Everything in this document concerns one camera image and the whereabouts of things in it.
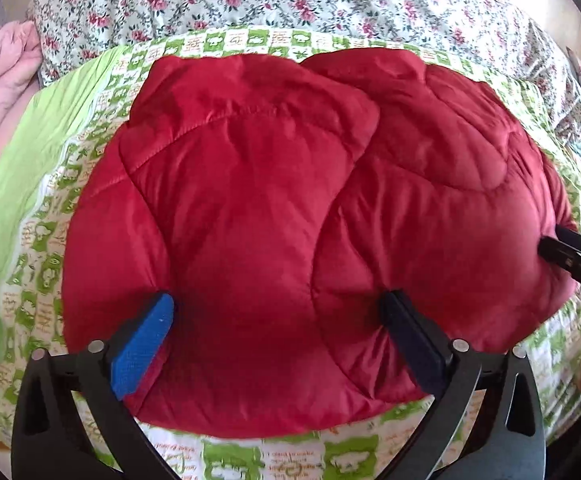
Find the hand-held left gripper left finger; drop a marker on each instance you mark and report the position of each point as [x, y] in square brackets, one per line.
[140, 345]

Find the light green sheet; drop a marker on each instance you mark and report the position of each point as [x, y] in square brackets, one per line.
[10, 185]

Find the green checked bed sheet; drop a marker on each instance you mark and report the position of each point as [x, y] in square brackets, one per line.
[230, 460]

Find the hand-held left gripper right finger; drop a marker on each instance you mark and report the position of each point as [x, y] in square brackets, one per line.
[415, 345]

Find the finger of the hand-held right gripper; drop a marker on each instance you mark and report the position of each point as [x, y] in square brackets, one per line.
[575, 260]

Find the red puffer jacket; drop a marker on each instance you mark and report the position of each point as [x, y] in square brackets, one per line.
[295, 210]

